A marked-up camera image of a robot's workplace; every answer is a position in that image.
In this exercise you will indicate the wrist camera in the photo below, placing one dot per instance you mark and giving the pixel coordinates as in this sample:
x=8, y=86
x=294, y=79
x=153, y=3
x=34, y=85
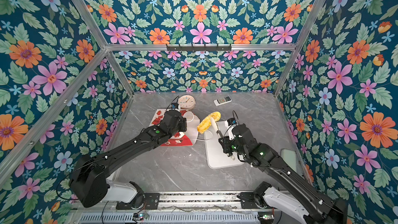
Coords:
x=231, y=124
x=175, y=106

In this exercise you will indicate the pink round clock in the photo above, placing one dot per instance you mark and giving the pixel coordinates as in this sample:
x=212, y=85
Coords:
x=186, y=102

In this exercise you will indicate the white box on table edge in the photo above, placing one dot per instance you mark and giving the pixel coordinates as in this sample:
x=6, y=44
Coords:
x=289, y=156

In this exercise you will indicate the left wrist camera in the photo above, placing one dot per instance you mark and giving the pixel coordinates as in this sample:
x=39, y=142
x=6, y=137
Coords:
x=175, y=106

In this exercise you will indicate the long yellow fake bread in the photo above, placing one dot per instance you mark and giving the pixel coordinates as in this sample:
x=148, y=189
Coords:
x=206, y=122

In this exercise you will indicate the white remote control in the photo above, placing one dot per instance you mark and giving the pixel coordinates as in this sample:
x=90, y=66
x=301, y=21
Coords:
x=223, y=101

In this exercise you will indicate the white rectangular tray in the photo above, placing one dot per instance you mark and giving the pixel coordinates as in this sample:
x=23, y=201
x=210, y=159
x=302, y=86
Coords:
x=216, y=158

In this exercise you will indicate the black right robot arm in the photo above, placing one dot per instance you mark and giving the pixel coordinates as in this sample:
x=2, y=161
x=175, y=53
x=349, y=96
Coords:
x=302, y=201

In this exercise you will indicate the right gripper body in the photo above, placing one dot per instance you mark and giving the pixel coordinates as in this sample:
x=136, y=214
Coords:
x=230, y=146

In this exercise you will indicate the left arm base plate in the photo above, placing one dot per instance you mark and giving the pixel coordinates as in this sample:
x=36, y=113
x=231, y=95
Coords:
x=147, y=201

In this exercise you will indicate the black hook rail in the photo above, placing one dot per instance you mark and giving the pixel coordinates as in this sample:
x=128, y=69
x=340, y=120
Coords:
x=204, y=47

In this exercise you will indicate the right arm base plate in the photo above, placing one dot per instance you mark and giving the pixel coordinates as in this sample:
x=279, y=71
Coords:
x=247, y=201

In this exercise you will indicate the red white paper bag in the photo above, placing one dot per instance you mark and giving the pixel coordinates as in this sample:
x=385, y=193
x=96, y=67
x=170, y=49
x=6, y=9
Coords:
x=191, y=135

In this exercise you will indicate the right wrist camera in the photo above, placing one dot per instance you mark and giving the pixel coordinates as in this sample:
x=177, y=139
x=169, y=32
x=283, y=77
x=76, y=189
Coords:
x=231, y=124

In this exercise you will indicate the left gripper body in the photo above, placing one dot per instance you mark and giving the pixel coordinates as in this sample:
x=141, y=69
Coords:
x=181, y=126

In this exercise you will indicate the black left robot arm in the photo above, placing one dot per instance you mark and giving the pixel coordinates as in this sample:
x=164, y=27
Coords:
x=90, y=181

